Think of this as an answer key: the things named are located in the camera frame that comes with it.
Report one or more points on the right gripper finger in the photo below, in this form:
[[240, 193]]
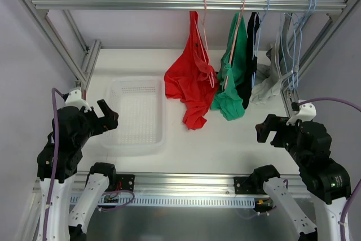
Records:
[[263, 131], [272, 121]]

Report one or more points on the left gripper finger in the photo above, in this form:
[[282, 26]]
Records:
[[107, 112], [111, 121]]

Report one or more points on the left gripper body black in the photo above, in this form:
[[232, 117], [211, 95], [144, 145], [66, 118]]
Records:
[[99, 118]]

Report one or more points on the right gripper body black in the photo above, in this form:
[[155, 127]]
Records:
[[276, 131]]

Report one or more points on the green tank top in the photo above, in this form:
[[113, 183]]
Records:
[[228, 101]]

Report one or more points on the blue hanger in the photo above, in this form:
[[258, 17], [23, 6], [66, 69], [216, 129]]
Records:
[[291, 43], [259, 37], [298, 24]]

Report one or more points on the black tank top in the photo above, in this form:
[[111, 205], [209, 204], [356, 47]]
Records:
[[244, 90]]

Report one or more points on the pink hanger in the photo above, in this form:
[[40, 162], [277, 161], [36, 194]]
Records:
[[206, 43], [234, 41]]

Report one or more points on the red tank top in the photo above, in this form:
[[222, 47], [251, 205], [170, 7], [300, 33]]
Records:
[[191, 78]]

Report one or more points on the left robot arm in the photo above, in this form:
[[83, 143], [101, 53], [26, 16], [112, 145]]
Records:
[[57, 168]]

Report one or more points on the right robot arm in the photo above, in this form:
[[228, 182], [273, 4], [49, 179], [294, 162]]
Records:
[[328, 182]]

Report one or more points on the grey tank top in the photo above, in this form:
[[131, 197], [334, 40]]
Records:
[[278, 72]]

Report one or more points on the white plastic basket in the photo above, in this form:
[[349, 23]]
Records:
[[140, 104]]

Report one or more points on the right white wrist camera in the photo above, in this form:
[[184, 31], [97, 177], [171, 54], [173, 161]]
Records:
[[304, 112]]

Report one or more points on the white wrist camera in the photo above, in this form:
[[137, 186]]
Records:
[[74, 99], [304, 112]]

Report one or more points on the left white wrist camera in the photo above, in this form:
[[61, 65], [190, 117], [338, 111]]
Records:
[[74, 99]]

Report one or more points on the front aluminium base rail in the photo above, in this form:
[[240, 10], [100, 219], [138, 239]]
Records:
[[186, 184]]

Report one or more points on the white slotted cable duct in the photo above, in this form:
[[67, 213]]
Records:
[[173, 201]]

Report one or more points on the aluminium hanging rail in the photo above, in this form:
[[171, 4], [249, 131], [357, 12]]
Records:
[[320, 6]]

